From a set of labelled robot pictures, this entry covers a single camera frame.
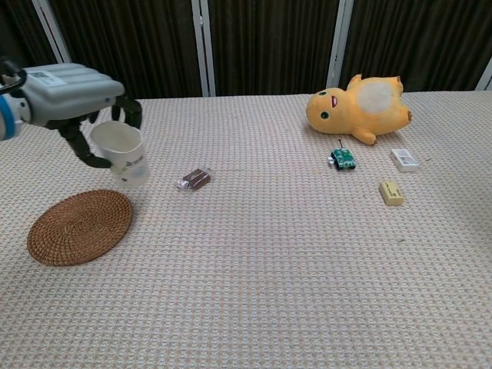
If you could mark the brown wrapped candy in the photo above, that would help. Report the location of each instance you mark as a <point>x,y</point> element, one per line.
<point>196,178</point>

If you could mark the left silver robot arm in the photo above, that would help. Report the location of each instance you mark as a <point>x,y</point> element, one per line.
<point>9,115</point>

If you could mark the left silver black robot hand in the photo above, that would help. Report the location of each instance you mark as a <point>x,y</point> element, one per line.
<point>65,94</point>

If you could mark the white paper cup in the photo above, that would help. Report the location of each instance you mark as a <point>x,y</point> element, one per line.
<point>127,161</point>

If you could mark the round brown woven coaster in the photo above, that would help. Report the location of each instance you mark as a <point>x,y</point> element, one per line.
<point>78,228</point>

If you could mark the small white flat box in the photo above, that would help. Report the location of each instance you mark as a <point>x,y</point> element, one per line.
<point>404,159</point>

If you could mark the dark pleated curtain panel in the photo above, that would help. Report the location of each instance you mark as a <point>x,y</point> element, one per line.
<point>269,42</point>
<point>130,42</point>
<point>419,38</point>
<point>19,27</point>

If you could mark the yellow plush duck toy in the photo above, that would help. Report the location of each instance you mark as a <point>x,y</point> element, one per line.
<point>346,115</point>

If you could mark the beige woven tablecloth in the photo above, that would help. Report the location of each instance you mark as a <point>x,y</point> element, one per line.
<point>246,276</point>

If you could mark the grey partition frame post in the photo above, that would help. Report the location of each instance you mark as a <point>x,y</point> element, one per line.
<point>339,46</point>
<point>203,46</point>
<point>485,77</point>
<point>54,34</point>

